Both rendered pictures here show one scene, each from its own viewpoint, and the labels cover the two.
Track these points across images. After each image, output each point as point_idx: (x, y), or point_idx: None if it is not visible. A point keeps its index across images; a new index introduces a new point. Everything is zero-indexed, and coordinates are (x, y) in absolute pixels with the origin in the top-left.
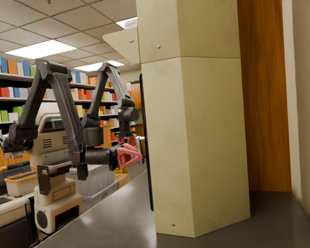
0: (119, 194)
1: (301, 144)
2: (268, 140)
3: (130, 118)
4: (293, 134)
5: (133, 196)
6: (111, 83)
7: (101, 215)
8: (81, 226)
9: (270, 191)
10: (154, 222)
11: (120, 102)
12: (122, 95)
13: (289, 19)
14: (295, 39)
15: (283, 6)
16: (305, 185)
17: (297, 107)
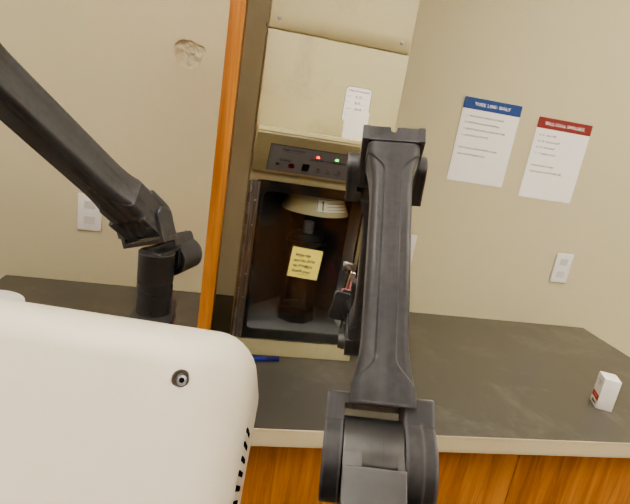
0: (262, 417)
1: (229, 240)
2: (221, 243)
3: (199, 262)
4: (190, 229)
5: (267, 397)
6: (46, 128)
7: (345, 410)
8: (382, 416)
9: (215, 302)
10: (332, 364)
11: (168, 222)
12: (156, 197)
13: (215, 89)
14: (239, 126)
15: (184, 51)
16: (234, 279)
17: (226, 200)
